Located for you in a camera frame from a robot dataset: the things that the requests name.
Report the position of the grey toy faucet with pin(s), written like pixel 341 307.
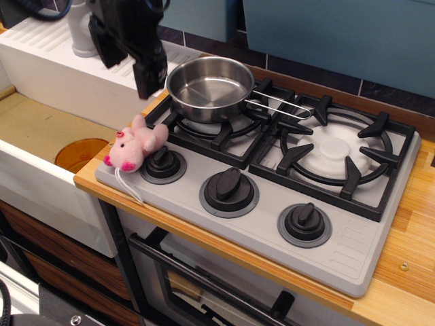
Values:
pixel 78 19

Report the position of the black left burner grate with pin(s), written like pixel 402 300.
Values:
pixel 236 141

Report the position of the wooden drawer fronts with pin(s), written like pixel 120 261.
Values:
pixel 81 275

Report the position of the black left stove knob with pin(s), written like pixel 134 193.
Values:
pixel 163 167

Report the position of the black middle stove knob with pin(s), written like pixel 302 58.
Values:
pixel 229 194

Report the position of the black burner grate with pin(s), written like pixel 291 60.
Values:
pixel 236 141
pixel 352 160

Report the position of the grey toy stove top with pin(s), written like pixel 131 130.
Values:
pixel 346 262

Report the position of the stainless steel pan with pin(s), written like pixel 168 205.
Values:
pixel 213 89

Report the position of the black right stove knob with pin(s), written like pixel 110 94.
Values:
pixel 304 225

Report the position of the pink stuffed pig toy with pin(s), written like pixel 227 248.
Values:
pixel 131 147

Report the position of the oven door with handle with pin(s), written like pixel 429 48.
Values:
pixel 150 246

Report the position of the black stove knob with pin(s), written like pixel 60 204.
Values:
pixel 229 194
pixel 304 225
pixel 163 167

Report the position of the white toy sink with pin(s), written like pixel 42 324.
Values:
pixel 50 98

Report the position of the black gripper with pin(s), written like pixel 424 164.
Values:
pixel 129 28

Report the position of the black right burner grate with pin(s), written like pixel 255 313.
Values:
pixel 352 160

